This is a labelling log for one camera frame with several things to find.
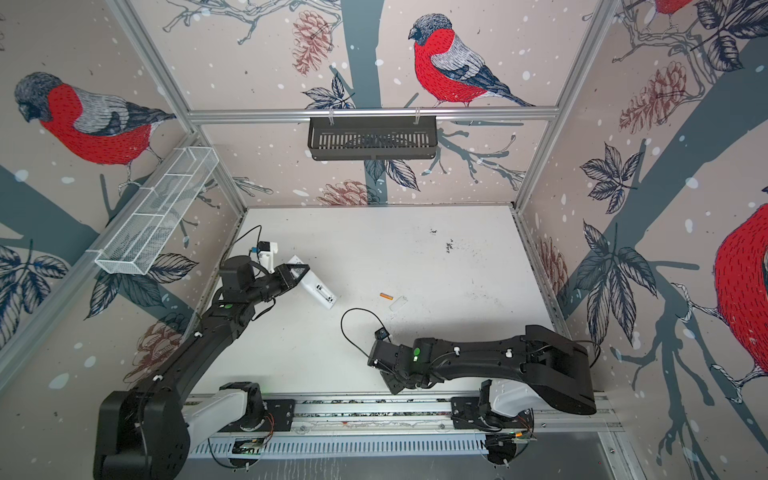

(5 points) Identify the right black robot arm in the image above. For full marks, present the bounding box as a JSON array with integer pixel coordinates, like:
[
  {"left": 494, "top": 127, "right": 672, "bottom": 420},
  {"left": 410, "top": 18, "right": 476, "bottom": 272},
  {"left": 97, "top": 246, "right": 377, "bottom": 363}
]
[{"left": 367, "top": 325, "right": 597, "bottom": 416}]

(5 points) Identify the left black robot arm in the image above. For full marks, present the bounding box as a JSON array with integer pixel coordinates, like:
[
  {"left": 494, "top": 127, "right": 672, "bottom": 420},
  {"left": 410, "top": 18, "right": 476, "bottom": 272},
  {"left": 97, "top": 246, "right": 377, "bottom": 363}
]
[{"left": 93, "top": 255, "right": 310, "bottom": 479}]

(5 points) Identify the aluminium front rail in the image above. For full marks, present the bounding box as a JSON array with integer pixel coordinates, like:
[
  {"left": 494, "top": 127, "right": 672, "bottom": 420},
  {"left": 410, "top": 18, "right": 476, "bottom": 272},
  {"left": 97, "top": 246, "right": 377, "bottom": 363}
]
[{"left": 179, "top": 392, "right": 625, "bottom": 439}]

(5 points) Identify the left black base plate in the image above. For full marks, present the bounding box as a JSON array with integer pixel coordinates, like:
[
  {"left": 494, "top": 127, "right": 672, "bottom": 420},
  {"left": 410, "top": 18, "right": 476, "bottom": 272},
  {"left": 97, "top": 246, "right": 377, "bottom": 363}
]
[{"left": 222, "top": 399, "right": 296, "bottom": 433}]

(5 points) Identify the white battery cover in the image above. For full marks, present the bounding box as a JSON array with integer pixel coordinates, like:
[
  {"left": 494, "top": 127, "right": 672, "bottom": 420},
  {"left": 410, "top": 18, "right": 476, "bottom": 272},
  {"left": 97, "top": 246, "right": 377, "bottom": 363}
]
[{"left": 389, "top": 296, "right": 408, "bottom": 313}]

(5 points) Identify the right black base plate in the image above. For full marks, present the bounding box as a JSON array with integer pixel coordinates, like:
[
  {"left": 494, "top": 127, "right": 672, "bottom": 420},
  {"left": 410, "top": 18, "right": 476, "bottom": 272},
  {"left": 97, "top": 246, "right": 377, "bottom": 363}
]
[{"left": 450, "top": 396, "right": 534, "bottom": 433}]

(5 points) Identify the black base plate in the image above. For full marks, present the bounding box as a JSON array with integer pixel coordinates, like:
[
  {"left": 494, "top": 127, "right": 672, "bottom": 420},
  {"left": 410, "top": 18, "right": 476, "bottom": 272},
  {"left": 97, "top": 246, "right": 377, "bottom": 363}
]
[
  {"left": 450, "top": 396, "right": 534, "bottom": 433},
  {"left": 222, "top": 399, "right": 296, "bottom": 433}
]

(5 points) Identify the right camera black cable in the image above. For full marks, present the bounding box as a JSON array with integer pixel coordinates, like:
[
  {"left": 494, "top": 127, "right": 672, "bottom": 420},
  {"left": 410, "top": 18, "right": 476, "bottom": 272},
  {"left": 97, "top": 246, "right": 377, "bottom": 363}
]
[{"left": 340, "top": 307, "right": 392, "bottom": 360}]

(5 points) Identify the camera black cable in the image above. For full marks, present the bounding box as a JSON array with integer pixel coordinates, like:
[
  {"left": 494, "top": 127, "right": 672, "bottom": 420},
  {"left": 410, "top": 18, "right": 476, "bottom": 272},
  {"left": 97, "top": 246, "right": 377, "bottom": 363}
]
[
  {"left": 340, "top": 307, "right": 392, "bottom": 360},
  {"left": 218, "top": 224, "right": 265, "bottom": 271}
]

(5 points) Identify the black wall basket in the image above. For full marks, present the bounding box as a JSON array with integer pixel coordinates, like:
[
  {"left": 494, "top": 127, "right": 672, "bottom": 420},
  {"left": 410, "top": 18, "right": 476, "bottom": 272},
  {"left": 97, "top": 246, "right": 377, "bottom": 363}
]
[{"left": 307, "top": 116, "right": 438, "bottom": 161}]

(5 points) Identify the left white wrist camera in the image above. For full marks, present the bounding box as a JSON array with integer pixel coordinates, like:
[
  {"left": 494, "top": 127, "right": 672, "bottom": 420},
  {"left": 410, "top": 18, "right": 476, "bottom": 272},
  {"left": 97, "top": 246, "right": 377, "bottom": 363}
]
[{"left": 256, "top": 241, "right": 279, "bottom": 273}]

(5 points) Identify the white wire mesh basket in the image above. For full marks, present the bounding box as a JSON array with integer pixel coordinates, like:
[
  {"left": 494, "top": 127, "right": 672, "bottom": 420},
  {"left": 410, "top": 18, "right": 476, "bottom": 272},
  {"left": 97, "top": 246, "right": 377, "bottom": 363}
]
[{"left": 95, "top": 146, "right": 219, "bottom": 275}]

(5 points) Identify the left camera black cable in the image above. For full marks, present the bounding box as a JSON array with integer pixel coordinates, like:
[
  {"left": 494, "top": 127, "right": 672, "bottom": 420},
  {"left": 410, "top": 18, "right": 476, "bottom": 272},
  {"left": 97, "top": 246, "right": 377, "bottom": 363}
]
[{"left": 218, "top": 224, "right": 265, "bottom": 271}]

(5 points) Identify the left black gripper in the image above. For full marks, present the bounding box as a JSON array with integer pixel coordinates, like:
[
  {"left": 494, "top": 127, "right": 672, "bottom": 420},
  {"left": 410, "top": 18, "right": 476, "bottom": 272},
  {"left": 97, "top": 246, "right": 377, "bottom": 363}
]
[{"left": 245, "top": 263, "right": 309, "bottom": 306}]

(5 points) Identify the white slotted cable duct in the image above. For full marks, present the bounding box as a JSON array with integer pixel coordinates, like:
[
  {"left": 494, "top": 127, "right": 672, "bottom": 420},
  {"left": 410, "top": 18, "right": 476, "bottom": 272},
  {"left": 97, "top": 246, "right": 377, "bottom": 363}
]
[{"left": 189, "top": 433, "right": 488, "bottom": 461}]

